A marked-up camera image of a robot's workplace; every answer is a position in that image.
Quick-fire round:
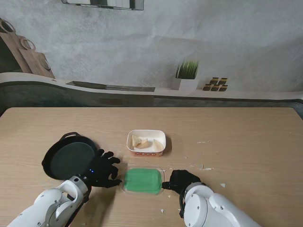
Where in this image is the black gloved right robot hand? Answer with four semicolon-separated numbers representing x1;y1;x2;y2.
162;169;202;196

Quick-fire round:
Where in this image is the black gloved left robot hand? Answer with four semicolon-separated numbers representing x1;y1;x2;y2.
82;148;123;189

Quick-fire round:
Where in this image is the clear plastic lid green inside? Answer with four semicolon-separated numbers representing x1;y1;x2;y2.
120;166;166;196

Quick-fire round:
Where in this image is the white paper food container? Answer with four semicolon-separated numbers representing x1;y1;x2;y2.
126;129;166;158

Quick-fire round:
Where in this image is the black cast iron pan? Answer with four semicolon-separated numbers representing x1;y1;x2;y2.
41;131;99;182

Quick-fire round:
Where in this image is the grey built-in cooktop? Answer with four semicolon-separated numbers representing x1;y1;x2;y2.
65;80;156;93

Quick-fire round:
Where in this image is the green plant in white pot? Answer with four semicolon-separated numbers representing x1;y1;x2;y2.
170;59;200;91

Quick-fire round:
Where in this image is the small wooden cutting board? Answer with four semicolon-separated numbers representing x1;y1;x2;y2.
18;37;56;79

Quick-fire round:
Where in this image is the large wooden cutting board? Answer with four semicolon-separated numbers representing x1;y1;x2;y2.
0;18;31;73

